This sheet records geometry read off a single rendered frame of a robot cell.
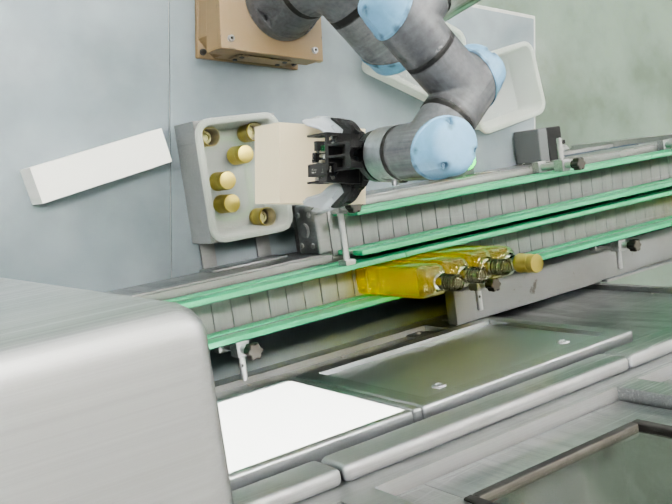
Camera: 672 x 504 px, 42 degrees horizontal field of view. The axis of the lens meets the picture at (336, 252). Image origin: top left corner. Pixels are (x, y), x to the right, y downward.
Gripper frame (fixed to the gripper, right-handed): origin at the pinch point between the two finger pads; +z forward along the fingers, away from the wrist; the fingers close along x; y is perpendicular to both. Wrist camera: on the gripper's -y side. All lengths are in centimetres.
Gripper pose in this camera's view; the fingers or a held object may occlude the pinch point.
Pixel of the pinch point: (316, 165)
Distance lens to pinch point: 138.3
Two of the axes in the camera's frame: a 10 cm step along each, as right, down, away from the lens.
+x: 0.0, 10.0, 0.2
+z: -5.6, -0.2, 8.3
